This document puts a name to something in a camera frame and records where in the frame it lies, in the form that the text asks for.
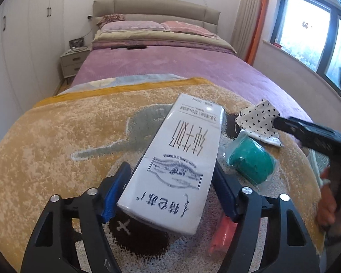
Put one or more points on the picture frame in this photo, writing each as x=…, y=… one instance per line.
x=76, y=43

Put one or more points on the white and blue milk carton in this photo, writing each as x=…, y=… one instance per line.
x=173, y=162

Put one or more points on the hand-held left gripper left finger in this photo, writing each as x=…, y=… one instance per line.
x=116, y=187

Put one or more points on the polka dot cloth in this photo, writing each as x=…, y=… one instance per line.
x=258, y=116

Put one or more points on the pink pillow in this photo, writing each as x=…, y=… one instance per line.
x=187, y=28

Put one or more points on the bed with purple cover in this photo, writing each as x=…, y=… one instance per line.
x=159, y=62

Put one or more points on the beige nightstand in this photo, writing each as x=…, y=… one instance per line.
x=74, y=62

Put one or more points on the beige padded headboard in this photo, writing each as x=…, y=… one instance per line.
x=159, y=10

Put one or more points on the folded beige quilt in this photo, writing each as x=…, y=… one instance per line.
x=164, y=41

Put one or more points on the person's right hand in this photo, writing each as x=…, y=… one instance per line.
x=325, y=207

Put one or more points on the orange curtain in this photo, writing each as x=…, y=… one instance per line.
x=260, y=20

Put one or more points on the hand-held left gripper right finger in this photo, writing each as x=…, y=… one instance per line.
x=224, y=187

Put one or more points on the dark framed window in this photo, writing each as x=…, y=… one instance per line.
x=334, y=34

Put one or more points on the white window sill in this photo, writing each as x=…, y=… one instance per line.
x=295, y=62

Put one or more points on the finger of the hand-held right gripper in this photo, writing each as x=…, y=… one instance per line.
x=304, y=132

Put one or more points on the teal roll in clear wrap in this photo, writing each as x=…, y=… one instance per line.
x=250, y=156

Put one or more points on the purple striped pillow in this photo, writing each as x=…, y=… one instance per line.
x=130, y=26

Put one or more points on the floral cushion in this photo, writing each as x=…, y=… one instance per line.
x=110, y=20

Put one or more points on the yellow and brown printed blanket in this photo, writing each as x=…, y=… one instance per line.
x=59, y=136

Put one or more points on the white wardrobe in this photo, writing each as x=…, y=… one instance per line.
x=25, y=34

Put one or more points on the light teal plastic basket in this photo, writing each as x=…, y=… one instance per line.
x=319, y=165

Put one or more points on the coral pink packet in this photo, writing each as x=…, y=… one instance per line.
x=221, y=239

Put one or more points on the window sticker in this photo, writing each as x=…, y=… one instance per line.
x=304, y=24

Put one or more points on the beige curtain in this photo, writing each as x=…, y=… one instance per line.
x=247, y=14

